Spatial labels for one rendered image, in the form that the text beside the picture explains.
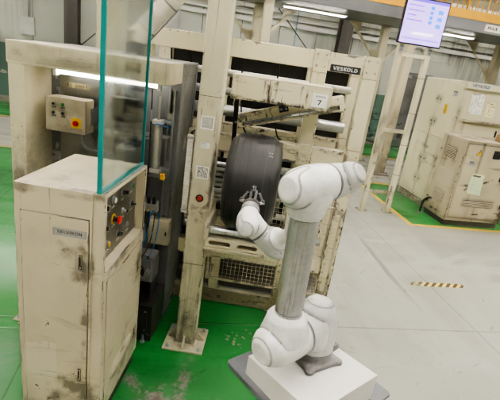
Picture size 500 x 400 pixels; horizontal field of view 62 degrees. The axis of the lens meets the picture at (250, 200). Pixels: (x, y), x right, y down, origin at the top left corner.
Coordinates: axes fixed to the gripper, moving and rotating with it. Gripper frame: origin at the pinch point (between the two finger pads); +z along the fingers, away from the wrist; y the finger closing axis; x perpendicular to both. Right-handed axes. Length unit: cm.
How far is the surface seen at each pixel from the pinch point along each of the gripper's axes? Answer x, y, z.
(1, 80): 186, 675, 790
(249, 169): -7.7, 4.4, 9.0
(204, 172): 4.9, 30.9, 23.9
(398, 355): 130, -121, 36
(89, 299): 40, 65, -55
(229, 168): -6.0, 15.1, 9.9
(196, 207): 26.9, 33.4, 20.9
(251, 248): 44.2, -3.4, 13.0
